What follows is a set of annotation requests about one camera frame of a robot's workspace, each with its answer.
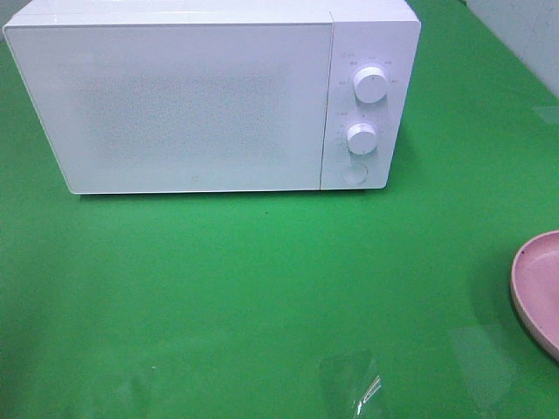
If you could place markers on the white timer knob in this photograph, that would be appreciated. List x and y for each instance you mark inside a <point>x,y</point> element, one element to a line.
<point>362,138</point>

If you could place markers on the pink round plate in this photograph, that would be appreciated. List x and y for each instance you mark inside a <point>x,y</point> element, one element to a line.
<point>534,289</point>

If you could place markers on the white microwave door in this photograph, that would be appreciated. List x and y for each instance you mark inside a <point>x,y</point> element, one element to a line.
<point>169,108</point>

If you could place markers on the round white door button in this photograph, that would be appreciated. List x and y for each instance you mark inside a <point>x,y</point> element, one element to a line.
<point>355,174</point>

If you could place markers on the white upper power knob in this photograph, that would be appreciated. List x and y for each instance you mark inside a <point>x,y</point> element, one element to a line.
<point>370,84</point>

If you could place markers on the white microwave oven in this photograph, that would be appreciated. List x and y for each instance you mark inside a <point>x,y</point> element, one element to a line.
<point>383,33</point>

